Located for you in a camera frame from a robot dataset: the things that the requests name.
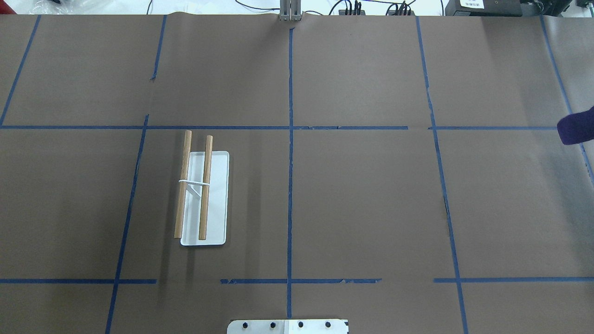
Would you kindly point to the purple microfibre towel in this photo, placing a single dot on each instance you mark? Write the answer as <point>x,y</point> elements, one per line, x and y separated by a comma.
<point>576,128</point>

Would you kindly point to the white wooden towel rack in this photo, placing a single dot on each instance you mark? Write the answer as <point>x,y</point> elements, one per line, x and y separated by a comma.
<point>203,193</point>

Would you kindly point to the white metal mounting plate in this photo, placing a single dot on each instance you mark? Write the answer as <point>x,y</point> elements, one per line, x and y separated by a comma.
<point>289,326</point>

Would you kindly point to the black box with label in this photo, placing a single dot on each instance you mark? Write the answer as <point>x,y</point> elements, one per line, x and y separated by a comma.
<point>505,8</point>

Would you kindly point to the aluminium profile post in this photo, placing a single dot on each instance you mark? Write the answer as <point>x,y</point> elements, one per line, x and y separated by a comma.
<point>290,10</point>

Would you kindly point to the left black cable hub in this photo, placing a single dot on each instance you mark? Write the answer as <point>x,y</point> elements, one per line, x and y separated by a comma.
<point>351,8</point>

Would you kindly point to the black cable hub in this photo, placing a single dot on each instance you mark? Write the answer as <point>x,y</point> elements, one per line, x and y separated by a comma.
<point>399,9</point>
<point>351,8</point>

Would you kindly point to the right black cable hub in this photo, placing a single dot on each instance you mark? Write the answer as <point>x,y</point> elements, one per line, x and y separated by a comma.
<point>399,9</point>

